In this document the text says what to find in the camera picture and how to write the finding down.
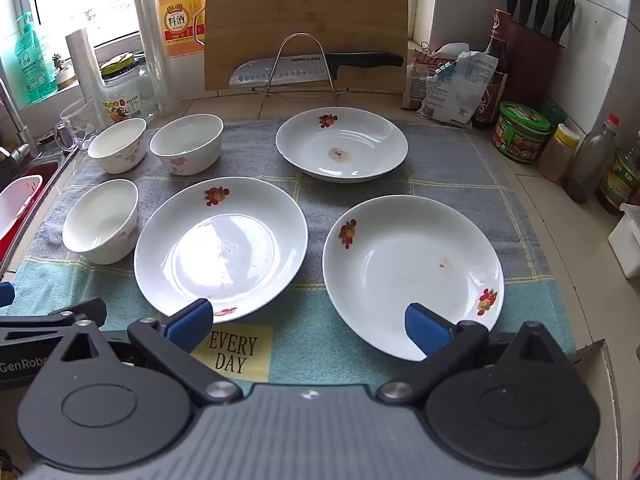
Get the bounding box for binder clip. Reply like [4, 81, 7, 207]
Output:
[414, 41, 443, 63]

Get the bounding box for yellow-lid small jar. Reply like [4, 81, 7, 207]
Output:
[537, 124, 581, 183]

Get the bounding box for dark sauce bottle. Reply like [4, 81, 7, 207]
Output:
[472, 8, 511, 129]

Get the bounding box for small potted plant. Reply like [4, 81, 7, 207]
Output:
[52, 52, 76, 86]

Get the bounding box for clear plastic wrap roll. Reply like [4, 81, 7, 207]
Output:
[66, 27, 108, 128]

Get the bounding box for black kitchen scissors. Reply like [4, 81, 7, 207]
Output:
[551, 0, 576, 43]

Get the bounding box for steel sink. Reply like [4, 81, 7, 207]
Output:
[0, 142, 78, 281]

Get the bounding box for pink and white bag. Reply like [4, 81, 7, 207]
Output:
[401, 42, 471, 111]

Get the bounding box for steel wire rack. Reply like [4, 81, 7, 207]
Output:
[257, 32, 351, 118]

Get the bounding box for white and blue bag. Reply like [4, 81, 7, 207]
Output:
[415, 52, 500, 127]

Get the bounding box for white bowl purple flower print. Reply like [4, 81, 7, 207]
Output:
[87, 117, 148, 175]

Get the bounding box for white bowl pink flower print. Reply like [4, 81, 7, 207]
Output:
[62, 179, 140, 265]
[150, 113, 224, 176]

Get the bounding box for green dish soap bottle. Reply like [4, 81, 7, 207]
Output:
[14, 12, 58, 106]

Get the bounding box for red-cap plastic bottle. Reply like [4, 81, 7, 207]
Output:
[564, 114, 621, 205]

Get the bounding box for white plastic tub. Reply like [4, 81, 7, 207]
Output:
[0, 175, 44, 241]

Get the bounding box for black-handled kitchen knife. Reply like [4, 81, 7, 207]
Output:
[228, 51, 405, 87]

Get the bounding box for red plastic basin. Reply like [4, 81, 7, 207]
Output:
[0, 157, 61, 261]

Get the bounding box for green-lid sauce jar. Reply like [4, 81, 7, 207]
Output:
[491, 101, 551, 163]

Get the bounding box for brown knife block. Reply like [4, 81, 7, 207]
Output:
[505, 20, 563, 111]

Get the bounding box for grey and teal checked towel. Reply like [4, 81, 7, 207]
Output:
[0, 119, 576, 396]

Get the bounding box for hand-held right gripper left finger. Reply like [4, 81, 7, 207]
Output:
[60, 298, 244, 407]

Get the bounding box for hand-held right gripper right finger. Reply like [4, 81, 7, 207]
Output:
[376, 302, 571, 406]

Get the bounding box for orange cooking wine bottle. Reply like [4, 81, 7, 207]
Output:
[157, 0, 207, 58]

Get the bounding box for green-label oil bottle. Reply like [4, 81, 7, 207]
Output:
[595, 132, 640, 216]

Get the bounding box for white plastic container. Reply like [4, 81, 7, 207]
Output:
[607, 202, 640, 278]

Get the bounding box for clear glass mug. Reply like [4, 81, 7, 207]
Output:
[54, 97, 101, 153]

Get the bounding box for steel faucet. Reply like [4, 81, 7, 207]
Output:
[0, 77, 43, 171]

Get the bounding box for bamboo cutting board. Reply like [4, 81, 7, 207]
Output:
[204, 0, 410, 95]

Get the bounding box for glass jar with dark lid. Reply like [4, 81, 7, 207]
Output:
[99, 54, 156, 123]

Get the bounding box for white fruit-print plate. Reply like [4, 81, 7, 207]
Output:
[134, 176, 309, 324]
[275, 107, 408, 183]
[322, 195, 505, 362]

